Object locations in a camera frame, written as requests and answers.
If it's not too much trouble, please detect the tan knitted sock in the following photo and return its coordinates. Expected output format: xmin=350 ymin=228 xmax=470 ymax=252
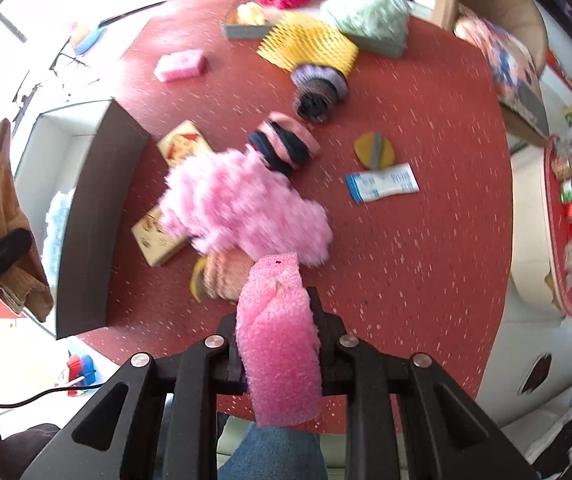
xmin=0 ymin=119 xmax=54 ymax=322

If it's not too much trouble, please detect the pink foam sponge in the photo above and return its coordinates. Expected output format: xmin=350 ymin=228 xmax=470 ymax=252
xmin=235 ymin=254 xmax=322 ymax=427

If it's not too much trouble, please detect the pink yellow knitted item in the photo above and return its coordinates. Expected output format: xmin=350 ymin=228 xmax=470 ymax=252
xmin=189 ymin=248 xmax=254 ymax=302

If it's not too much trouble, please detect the cream cartoon box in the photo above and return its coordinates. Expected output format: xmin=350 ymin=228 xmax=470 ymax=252
xmin=157 ymin=120 xmax=212 ymax=168
xmin=130 ymin=207 xmax=189 ymax=268

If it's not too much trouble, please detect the pink fluffy yarn ball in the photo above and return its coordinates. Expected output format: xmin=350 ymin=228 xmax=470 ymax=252
xmin=159 ymin=150 xmax=333 ymax=266

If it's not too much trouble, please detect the pink navy striped sock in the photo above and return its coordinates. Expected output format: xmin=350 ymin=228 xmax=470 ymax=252
xmin=248 ymin=112 xmax=321 ymax=177

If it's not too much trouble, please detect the light blue fluffy item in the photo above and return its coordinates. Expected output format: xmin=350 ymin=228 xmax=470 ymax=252
xmin=40 ymin=188 xmax=76 ymax=287

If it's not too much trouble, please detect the large grey storage box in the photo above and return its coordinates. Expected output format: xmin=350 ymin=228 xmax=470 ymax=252
xmin=10 ymin=100 xmax=149 ymax=339

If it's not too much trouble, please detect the blue white wipe packet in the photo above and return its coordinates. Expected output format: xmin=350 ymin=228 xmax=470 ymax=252
xmin=345 ymin=164 xmax=419 ymax=203

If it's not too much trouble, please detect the red table cloth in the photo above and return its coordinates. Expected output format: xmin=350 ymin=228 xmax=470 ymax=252
xmin=77 ymin=0 xmax=514 ymax=435

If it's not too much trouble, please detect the yellow round disc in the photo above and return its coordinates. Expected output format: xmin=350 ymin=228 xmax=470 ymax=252
xmin=353 ymin=132 xmax=395 ymax=171

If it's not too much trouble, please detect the pink foam block on table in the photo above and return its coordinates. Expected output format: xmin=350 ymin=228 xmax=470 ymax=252
xmin=153 ymin=49 xmax=207 ymax=82

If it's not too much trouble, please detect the grey shallow tray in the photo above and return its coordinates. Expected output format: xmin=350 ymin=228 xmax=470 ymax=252
xmin=223 ymin=0 xmax=407 ymax=60

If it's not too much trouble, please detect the orange fabric flower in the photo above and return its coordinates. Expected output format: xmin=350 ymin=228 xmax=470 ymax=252
xmin=236 ymin=1 xmax=266 ymax=26

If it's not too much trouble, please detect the yellow foam net sleeve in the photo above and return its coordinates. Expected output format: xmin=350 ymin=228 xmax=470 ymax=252
xmin=258 ymin=12 xmax=359 ymax=77

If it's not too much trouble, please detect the patterned cushion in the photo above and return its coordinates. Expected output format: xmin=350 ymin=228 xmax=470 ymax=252
xmin=454 ymin=4 xmax=548 ymax=136

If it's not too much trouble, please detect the mint green mesh pouf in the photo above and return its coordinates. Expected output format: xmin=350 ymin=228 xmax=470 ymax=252
xmin=319 ymin=0 xmax=411 ymax=58

